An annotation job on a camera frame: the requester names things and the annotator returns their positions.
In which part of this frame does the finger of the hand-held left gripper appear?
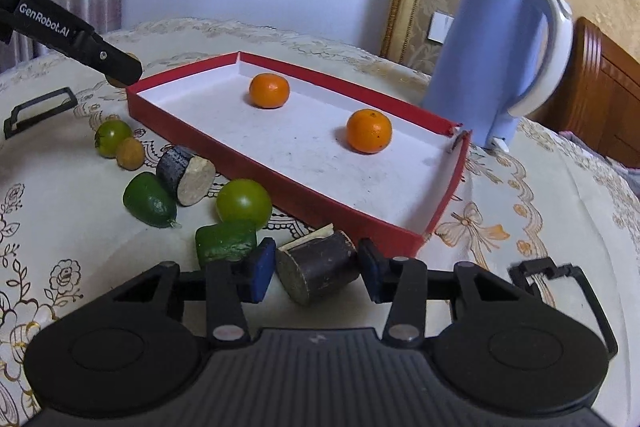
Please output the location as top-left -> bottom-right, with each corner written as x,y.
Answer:
4,33 -> 144,140

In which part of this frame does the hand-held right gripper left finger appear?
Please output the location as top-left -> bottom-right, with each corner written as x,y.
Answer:
107,238 -> 277,349

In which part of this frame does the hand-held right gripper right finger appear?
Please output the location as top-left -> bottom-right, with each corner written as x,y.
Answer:
357,238 -> 620,363

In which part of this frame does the brown longan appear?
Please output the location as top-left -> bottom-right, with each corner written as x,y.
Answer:
116,137 -> 146,170
107,52 -> 142,88

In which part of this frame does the green cucumber piece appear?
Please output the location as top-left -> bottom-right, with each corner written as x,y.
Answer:
195,221 -> 258,269

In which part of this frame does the dark brown sugarcane piece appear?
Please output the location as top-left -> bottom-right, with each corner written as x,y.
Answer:
275,223 -> 360,306

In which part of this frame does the plain green tangerine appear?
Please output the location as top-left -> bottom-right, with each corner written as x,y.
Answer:
215,178 -> 273,230

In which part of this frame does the green tangerine with dark spots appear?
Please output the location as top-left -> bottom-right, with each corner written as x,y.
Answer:
94,119 -> 133,158

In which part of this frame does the red shallow cardboard box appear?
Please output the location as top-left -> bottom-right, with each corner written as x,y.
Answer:
125,51 -> 472,260

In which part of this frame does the bluish sugarcane piece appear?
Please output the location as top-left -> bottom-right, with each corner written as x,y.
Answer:
155,145 -> 217,208

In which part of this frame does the green avocado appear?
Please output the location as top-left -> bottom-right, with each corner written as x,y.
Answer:
123,171 -> 180,228

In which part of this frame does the orange tangerine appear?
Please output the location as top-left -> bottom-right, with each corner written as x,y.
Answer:
346,108 -> 392,154
248,73 -> 291,110

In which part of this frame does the light blue electric kettle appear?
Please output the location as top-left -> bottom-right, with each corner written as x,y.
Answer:
420,0 -> 574,152

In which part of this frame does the wooden headboard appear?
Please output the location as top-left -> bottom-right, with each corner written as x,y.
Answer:
530,17 -> 640,168

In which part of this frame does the white wall switch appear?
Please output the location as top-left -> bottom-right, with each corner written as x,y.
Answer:
428,10 -> 454,44

